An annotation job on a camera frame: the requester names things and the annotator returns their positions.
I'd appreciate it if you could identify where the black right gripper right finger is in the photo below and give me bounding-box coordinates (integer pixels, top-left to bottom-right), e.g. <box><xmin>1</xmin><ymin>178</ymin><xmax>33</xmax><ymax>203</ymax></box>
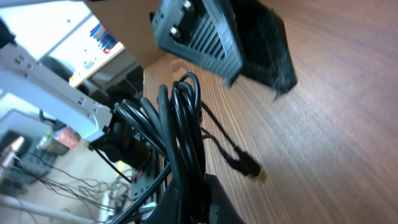
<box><xmin>206</xmin><ymin>174</ymin><xmax>245</xmax><ymax>224</ymax></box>

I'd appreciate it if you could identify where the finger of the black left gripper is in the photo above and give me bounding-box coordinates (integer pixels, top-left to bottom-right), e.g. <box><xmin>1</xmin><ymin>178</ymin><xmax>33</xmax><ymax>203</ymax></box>
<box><xmin>231</xmin><ymin>0</ymin><xmax>297</xmax><ymax>96</ymax></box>
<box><xmin>150</xmin><ymin>0</ymin><xmax>244</xmax><ymax>86</ymax></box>

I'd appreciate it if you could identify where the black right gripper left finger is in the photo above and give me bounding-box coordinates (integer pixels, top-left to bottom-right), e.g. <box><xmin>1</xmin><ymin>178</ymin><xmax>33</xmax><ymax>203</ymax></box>
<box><xmin>149</xmin><ymin>174</ymin><xmax>218</xmax><ymax>224</ymax></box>

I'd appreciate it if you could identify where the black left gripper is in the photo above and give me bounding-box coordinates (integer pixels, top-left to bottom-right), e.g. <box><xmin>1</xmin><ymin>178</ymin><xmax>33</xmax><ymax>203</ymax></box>
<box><xmin>88</xmin><ymin>90</ymin><xmax>156</xmax><ymax>172</ymax></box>

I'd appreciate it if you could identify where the black micro USB cable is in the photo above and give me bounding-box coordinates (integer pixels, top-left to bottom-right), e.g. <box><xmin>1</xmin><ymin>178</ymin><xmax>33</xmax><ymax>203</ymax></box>
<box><xmin>198</xmin><ymin>101</ymin><xmax>268</xmax><ymax>184</ymax></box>

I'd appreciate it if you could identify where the black USB-A cable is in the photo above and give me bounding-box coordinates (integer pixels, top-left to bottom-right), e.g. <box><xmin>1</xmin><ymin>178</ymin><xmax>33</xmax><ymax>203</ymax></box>
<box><xmin>113</xmin><ymin>72</ymin><xmax>208</xmax><ymax>224</ymax></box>

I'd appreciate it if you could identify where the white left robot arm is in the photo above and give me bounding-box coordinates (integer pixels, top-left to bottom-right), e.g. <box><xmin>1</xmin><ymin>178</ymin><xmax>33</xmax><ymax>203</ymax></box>
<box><xmin>1</xmin><ymin>0</ymin><xmax>297</xmax><ymax>167</ymax></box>

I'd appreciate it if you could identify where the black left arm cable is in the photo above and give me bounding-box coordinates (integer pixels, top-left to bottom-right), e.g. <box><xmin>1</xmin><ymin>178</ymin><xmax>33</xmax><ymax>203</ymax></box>
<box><xmin>93</xmin><ymin>147</ymin><xmax>133</xmax><ymax>184</ymax></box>

